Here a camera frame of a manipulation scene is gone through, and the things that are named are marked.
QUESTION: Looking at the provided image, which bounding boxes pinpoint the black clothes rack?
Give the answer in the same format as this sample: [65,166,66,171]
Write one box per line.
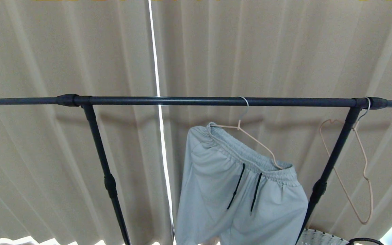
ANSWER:
[0,94,392,245]

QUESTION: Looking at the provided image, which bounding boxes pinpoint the beige curtain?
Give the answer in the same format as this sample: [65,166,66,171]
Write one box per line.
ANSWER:
[0,0,392,245]

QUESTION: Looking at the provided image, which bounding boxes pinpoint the pink clothes hanger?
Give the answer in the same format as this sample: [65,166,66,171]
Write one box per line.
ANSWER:
[319,97,374,225]
[210,96,283,170]

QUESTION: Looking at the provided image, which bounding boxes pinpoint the pale grey shorts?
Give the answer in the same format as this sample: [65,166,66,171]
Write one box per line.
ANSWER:
[175,122,309,245]

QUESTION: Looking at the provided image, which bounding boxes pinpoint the white laundry basket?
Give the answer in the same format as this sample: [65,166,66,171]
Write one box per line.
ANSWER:
[296,229,384,245]

